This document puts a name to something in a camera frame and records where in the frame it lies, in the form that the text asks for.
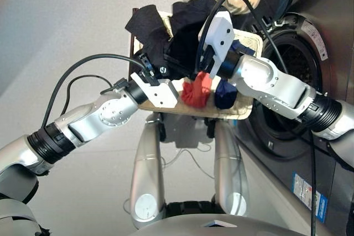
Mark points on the coral red garment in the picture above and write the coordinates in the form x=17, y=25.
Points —
x=196, y=92

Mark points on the black garment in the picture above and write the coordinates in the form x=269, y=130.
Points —
x=182, y=34

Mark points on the navy blue garment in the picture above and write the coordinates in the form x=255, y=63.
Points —
x=224, y=96

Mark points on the pale woven laundry basket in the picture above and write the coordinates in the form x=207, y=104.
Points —
x=193, y=112

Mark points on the grey front-load washing machine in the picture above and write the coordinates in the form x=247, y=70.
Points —
x=332, y=81

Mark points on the silver robot leg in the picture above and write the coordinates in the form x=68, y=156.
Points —
x=229, y=169
x=146, y=178

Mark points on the white door rim label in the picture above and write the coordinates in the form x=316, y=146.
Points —
x=315, y=39

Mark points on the silver robot torso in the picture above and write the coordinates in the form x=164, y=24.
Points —
x=193, y=227

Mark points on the blue white energy label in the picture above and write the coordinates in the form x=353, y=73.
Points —
x=307, y=191

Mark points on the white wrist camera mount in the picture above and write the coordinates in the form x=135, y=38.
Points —
x=221, y=31
x=163, y=95

